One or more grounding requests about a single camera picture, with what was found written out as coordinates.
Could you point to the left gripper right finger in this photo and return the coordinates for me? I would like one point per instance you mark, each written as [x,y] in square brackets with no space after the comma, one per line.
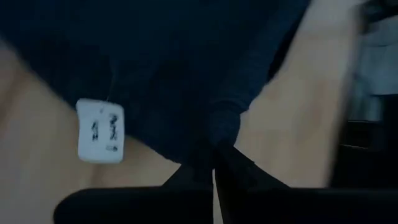
[295,205]

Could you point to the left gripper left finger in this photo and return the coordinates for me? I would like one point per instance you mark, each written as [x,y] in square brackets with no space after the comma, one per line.
[140,205]

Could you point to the dark navy garment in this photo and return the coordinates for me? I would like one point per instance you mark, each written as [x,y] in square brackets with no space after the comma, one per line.
[155,62]

